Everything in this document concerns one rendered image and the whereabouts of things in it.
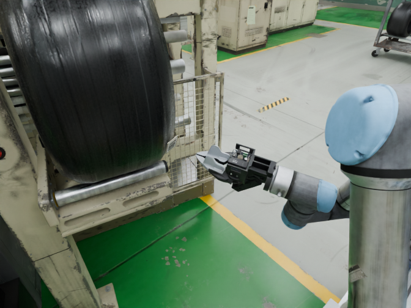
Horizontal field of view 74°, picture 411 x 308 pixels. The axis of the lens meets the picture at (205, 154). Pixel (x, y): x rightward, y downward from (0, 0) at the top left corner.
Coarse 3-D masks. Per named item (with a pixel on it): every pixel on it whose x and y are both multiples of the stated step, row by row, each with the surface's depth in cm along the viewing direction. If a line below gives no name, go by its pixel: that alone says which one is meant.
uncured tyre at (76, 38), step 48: (0, 0) 50; (48, 0) 49; (96, 0) 52; (144, 0) 58; (48, 48) 49; (96, 48) 52; (144, 48) 56; (48, 96) 51; (96, 96) 54; (144, 96) 58; (48, 144) 58; (96, 144) 59; (144, 144) 66
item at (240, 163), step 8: (240, 144) 70; (232, 152) 70; (240, 152) 69; (248, 152) 71; (232, 160) 67; (240, 160) 67; (248, 160) 68; (256, 160) 69; (264, 160) 68; (232, 168) 68; (240, 168) 66; (248, 168) 67; (256, 168) 68; (264, 168) 67; (272, 168) 66; (232, 176) 71; (240, 176) 68; (248, 176) 71; (256, 176) 69; (264, 176) 67; (272, 176) 67; (240, 184) 72; (264, 184) 72
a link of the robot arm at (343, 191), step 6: (348, 180) 68; (342, 186) 70; (348, 186) 67; (342, 192) 69; (348, 192) 67; (336, 198) 72; (342, 198) 70; (348, 198) 68; (336, 204) 73; (342, 204) 71; (348, 204) 69; (336, 210) 73; (342, 210) 72; (348, 210) 71; (330, 216) 73; (336, 216) 74; (342, 216) 74; (348, 216) 74
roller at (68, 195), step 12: (144, 168) 87; (156, 168) 88; (108, 180) 83; (120, 180) 84; (132, 180) 85; (60, 192) 78; (72, 192) 79; (84, 192) 80; (96, 192) 82; (60, 204) 78
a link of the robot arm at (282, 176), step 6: (276, 168) 68; (282, 168) 68; (288, 168) 69; (276, 174) 66; (282, 174) 66; (288, 174) 66; (276, 180) 66; (282, 180) 66; (288, 180) 66; (270, 186) 68; (276, 186) 66; (282, 186) 66; (288, 186) 66; (270, 192) 69; (276, 192) 68; (282, 192) 67
